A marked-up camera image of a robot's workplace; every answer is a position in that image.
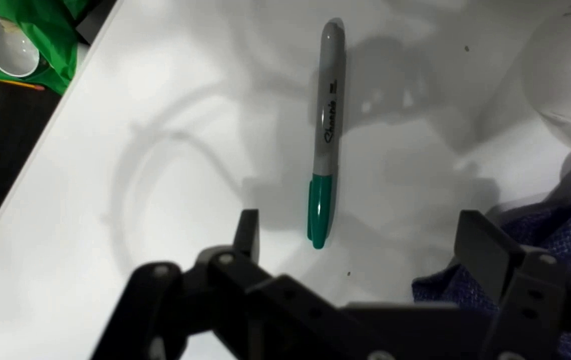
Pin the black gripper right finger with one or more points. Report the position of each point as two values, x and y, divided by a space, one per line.
485 252

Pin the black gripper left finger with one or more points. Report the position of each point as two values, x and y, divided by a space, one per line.
246 235

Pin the green capped grey marker pen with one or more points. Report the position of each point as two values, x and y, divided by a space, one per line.
327 133

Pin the white paper cup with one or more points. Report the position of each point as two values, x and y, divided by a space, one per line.
19 57

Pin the dark blue cloth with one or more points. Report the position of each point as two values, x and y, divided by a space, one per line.
543 226

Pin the green plastic bag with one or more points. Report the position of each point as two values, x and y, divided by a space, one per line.
50 26

